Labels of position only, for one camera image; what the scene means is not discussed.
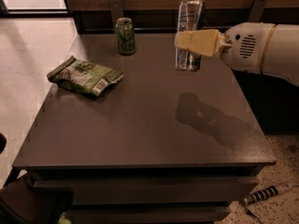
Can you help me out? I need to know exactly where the silver blue redbull can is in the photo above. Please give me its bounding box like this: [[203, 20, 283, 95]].
[[176, 0, 205, 72]]

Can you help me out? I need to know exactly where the dark chair seat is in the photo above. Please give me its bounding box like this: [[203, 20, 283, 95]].
[[0, 174, 74, 224]]

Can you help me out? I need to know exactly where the metal wall bracket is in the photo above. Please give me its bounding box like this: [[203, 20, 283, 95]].
[[248, 0, 268, 22], [109, 0, 123, 28]]

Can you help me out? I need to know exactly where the right metal wall bracket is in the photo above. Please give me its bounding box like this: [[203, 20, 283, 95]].
[[248, 0, 268, 22]]

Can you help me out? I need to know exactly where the green chip bag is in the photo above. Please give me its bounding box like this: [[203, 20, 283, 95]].
[[47, 56, 123, 96]]

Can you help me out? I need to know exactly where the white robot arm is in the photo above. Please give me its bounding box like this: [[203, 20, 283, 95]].
[[175, 22, 299, 86]]

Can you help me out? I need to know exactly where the grey drawer cabinet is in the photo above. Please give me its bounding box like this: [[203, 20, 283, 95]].
[[13, 35, 276, 224]]

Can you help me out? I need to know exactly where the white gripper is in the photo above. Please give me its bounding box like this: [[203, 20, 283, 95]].
[[174, 22, 276, 74]]

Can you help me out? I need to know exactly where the green soda can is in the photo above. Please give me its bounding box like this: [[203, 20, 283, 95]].
[[116, 17, 135, 55]]

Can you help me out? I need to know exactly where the left metal wall bracket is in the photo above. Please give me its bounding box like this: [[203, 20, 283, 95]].
[[109, 0, 123, 28]]

